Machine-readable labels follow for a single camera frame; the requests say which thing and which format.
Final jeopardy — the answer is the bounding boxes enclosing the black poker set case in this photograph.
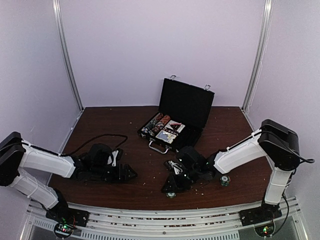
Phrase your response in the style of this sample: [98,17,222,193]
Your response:
[137,75,215,154]

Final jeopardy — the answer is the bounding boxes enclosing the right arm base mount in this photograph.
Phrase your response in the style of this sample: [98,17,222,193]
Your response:
[239,203,283,238]

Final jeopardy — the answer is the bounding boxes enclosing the teal chip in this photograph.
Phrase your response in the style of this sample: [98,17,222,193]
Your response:
[166,192,177,199]

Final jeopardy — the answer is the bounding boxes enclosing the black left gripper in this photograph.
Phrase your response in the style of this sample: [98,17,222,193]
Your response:
[91,163,138,184]

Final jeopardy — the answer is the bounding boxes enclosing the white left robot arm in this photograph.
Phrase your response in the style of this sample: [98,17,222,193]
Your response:
[0,131,138,222]

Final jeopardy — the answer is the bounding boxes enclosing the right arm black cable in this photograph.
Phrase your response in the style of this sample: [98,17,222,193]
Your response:
[272,139,316,237]

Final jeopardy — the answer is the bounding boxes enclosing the row of poker chips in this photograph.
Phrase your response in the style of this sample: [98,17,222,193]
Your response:
[149,115,171,136]
[141,112,163,137]

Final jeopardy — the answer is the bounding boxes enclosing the right aluminium frame post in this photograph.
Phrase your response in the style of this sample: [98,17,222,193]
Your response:
[242,0,274,113]

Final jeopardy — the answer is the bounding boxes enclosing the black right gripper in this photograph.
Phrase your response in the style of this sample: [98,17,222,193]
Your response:
[161,166,201,194]

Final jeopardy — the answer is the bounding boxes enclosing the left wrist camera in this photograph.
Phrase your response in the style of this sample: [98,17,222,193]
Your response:
[88,143,124,167]

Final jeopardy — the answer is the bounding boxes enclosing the aluminium frame post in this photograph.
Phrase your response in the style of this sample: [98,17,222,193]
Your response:
[242,0,274,113]
[52,0,84,112]

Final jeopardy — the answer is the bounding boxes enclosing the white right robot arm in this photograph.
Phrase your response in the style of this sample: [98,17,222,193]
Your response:
[161,119,300,221]

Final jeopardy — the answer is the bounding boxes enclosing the blue yellow card deck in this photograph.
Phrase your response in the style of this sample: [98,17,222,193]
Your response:
[156,130,177,144]

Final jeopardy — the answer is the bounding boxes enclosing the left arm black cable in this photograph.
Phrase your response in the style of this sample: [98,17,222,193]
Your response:
[58,134,129,157]

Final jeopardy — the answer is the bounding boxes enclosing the triangular all-in button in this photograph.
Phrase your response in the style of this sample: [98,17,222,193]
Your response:
[165,120,182,133]

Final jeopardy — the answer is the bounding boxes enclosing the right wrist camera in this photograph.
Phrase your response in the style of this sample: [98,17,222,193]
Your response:
[176,146,205,168]

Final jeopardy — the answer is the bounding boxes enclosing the right row of poker chips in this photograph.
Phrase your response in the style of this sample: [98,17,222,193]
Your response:
[149,115,171,136]

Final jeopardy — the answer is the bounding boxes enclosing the white card deck box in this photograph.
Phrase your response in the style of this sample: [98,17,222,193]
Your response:
[164,120,185,134]

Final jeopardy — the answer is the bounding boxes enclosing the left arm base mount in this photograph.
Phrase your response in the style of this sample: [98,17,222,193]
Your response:
[42,189,90,240]

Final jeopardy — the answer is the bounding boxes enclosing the green poker chip stack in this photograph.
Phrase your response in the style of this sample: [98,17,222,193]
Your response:
[220,175,231,187]

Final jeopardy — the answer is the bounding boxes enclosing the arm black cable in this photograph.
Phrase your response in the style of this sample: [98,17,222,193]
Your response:
[272,139,316,237]
[58,134,129,157]

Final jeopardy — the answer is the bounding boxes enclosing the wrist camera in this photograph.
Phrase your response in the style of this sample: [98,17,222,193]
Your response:
[176,146,205,168]
[88,143,124,167]

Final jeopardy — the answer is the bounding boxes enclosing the left aluminium frame post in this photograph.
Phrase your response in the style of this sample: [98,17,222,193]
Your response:
[52,0,84,112]

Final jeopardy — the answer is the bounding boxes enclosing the left row of poker chips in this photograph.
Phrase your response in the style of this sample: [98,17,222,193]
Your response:
[141,112,163,137]

